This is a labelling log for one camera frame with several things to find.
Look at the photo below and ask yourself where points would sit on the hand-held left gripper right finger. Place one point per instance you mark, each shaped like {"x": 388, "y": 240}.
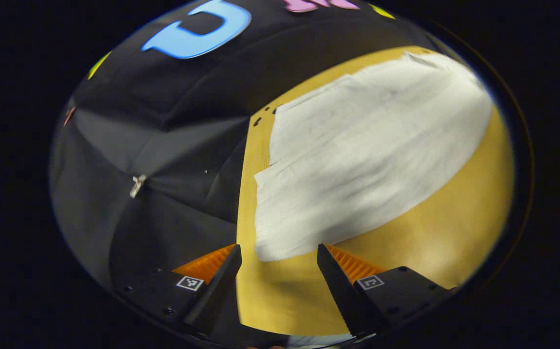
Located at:
{"x": 343, "y": 295}

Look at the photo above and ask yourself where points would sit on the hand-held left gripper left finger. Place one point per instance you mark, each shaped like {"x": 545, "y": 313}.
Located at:
{"x": 217, "y": 291}

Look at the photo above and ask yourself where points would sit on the white jeans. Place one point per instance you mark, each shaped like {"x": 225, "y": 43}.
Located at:
{"x": 367, "y": 160}

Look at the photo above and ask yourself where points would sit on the silver metal clip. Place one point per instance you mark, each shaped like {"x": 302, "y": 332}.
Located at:
{"x": 138, "y": 185}

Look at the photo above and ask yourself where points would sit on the black backdrop cloth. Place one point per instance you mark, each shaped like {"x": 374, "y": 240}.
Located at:
{"x": 163, "y": 145}

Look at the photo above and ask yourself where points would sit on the orange clip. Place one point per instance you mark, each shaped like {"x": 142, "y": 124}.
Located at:
{"x": 69, "y": 116}

